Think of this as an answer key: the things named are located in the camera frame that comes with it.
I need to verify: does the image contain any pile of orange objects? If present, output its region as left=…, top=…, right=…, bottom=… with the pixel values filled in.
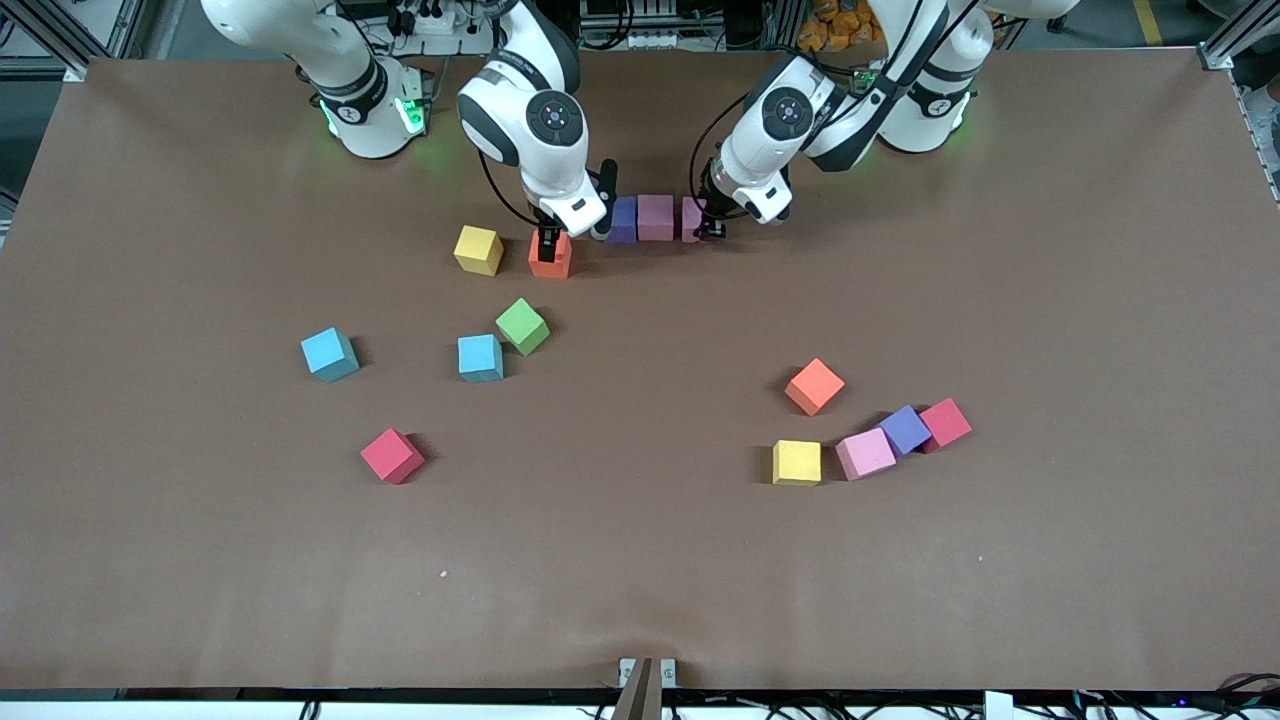
left=797, top=0, right=886, bottom=53

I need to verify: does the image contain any yellow foam cube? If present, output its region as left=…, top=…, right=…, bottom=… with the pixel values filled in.
left=453, top=225, right=505, bottom=278
left=772, top=440, right=823, bottom=487

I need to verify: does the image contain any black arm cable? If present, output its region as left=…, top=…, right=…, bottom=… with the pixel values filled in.
left=477, top=145, right=546, bottom=231
left=689, top=93, right=753, bottom=206

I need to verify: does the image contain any green foam cube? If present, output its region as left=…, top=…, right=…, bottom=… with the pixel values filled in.
left=495, top=297, right=552, bottom=357

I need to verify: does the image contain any aluminium profile post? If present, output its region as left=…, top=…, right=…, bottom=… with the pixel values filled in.
left=765, top=0, right=806, bottom=49

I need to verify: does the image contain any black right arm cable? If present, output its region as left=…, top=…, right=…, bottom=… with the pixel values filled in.
left=477, top=145, right=546, bottom=231

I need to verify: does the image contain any white power strip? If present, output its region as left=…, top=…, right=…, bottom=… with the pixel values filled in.
left=372, top=0, right=491, bottom=57

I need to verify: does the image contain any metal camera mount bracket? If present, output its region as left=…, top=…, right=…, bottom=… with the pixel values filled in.
left=612, top=656, right=679, bottom=720

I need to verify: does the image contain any white electronics box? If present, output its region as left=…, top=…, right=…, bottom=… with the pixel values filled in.
left=578, top=0, right=683, bottom=51

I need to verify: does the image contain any cyan foam cube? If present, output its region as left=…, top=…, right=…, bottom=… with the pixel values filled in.
left=457, top=334, right=505, bottom=384
left=300, top=327, right=361, bottom=384

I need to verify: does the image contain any orange foam cube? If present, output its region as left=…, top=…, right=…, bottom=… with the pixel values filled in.
left=527, top=229, right=573, bottom=280
left=784, top=358, right=847, bottom=417

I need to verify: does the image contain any aluminium frame profile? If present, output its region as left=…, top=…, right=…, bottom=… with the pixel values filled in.
left=1200, top=0, right=1280, bottom=206
left=0, top=0, right=151, bottom=83

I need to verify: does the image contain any red foam cube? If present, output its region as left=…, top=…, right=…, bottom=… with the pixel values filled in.
left=360, top=428, right=427, bottom=486
left=918, top=397, right=973, bottom=454

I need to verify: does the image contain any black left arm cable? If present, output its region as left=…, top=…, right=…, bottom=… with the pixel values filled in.
left=689, top=93, right=753, bottom=206

